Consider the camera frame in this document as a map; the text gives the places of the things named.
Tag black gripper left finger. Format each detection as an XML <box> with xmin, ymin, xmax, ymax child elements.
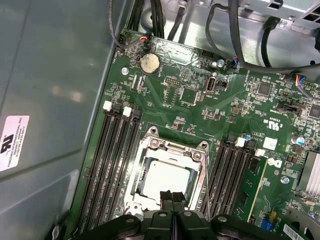
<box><xmin>74</xmin><ymin>189</ymin><xmax>174</xmax><ymax>240</ymax></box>

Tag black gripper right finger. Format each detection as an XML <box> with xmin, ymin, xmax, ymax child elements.
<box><xmin>172</xmin><ymin>190</ymin><xmax>287</xmax><ymax>240</ymax></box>

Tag metal locking lever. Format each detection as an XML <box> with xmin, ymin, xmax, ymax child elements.
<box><xmin>202</xmin><ymin>147</ymin><xmax>212</xmax><ymax>222</ymax></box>

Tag silver CPU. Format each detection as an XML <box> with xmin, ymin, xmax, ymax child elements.
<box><xmin>139</xmin><ymin>157</ymin><xmax>200</xmax><ymax>208</ymax></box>

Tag RAM slot black clips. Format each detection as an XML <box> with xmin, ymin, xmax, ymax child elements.
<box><xmin>224</xmin><ymin>141</ymin><xmax>255</xmax><ymax>222</ymax></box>
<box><xmin>206</xmin><ymin>134</ymin><xmax>235</xmax><ymax>221</ymax></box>
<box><xmin>109</xmin><ymin>112</ymin><xmax>143</xmax><ymax>218</ymax></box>
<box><xmin>88</xmin><ymin>109</ymin><xmax>123</xmax><ymax>231</ymax></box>

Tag CPU socket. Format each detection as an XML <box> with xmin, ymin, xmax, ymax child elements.
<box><xmin>124</xmin><ymin>125</ymin><xmax>211</xmax><ymax>222</ymax></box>

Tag green RAM stick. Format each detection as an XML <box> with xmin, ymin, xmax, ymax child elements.
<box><xmin>234</xmin><ymin>149</ymin><xmax>268</xmax><ymax>224</ymax></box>

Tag green motherboard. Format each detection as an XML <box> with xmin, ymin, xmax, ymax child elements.
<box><xmin>67</xmin><ymin>27</ymin><xmax>320</xmax><ymax>240</ymax></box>

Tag silver chipset heatsink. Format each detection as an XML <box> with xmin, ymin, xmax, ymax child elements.
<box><xmin>296</xmin><ymin>149</ymin><xmax>320</xmax><ymax>198</ymax></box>

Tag round coin battery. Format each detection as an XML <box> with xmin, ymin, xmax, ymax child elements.
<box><xmin>138</xmin><ymin>51</ymin><xmax>161</xmax><ymax>75</ymax></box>

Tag black PC case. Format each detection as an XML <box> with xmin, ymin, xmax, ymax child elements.
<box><xmin>0</xmin><ymin>0</ymin><xmax>320</xmax><ymax>240</ymax></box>

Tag black wire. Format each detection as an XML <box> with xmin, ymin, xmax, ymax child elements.
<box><xmin>228</xmin><ymin>0</ymin><xmax>320</xmax><ymax>75</ymax></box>
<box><xmin>109</xmin><ymin>0</ymin><xmax>126</xmax><ymax>52</ymax></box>
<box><xmin>149</xmin><ymin>0</ymin><xmax>166</xmax><ymax>38</ymax></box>

